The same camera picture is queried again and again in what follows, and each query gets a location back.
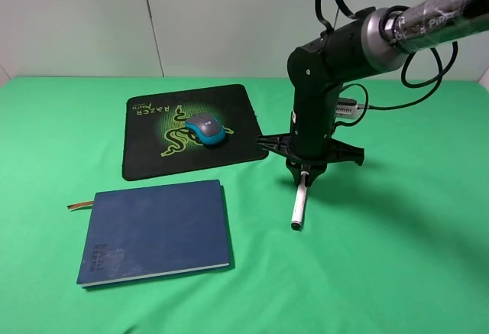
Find blue hardcover notebook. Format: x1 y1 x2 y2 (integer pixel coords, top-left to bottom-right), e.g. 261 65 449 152
76 180 232 288

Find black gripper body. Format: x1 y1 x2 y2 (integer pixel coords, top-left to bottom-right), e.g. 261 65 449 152
257 134 364 166

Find grey blue computer mouse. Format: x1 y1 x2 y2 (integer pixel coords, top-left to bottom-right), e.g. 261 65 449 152
184 112 226 147

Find black green logo mouse pad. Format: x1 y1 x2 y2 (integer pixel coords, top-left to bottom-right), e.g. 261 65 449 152
122 84 268 181

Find black cable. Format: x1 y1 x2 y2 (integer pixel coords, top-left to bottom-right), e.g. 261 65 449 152
315 0 459 128

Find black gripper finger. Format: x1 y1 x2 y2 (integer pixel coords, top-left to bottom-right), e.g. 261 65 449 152
306 164 327 187
286 160 302 186

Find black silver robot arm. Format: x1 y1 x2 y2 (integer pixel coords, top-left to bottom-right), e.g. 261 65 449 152
257 0 488 186

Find brown ribbon bookmark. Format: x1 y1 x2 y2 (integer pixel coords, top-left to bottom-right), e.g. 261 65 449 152
67 200 94 210

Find white black marker pen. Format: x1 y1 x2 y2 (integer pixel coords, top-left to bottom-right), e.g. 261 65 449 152
290 171 309 231

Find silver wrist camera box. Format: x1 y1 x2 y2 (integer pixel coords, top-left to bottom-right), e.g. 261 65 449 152
335 98 361 120

